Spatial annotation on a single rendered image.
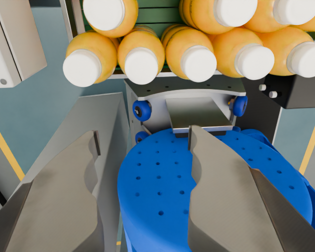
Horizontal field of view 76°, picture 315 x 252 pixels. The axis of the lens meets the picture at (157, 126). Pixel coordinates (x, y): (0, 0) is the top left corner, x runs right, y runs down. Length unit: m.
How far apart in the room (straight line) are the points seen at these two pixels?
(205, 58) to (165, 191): 0.18
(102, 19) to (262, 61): 0.19
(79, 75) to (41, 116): 1.41
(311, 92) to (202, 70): 0.26
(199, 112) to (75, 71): 0.23
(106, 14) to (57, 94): 1.32
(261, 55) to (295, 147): 1.87
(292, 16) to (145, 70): 0.17
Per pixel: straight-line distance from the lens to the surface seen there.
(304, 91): 0.46
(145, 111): 0.39
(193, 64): 0.25
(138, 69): 0.25
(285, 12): 0.28
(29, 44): 0.33
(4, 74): 0.28
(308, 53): 0.31
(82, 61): 0.25
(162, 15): 0.43
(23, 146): 1.87
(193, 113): 0.38
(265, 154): 0.40
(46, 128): 1.70
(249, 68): 0.28
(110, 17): 0.24
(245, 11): 0.26
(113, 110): 1.17
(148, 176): 0.32
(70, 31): 0.37
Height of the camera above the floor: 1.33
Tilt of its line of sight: 59 degrees down
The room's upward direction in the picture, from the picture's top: 172 degrees clockwise
